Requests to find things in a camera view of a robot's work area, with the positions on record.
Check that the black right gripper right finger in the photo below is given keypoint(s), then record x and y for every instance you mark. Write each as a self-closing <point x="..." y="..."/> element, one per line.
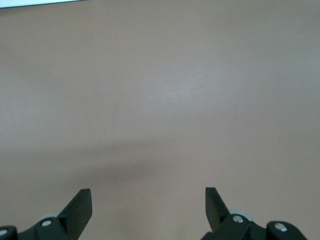
<point x="220" y="220"/>

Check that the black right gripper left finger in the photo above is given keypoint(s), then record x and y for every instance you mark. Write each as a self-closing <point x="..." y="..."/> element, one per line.
<point x="70" y="220"/>

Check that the brown paper table cover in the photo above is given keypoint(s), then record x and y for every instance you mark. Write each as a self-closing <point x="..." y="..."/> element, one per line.
<point x="160" y="100"/>

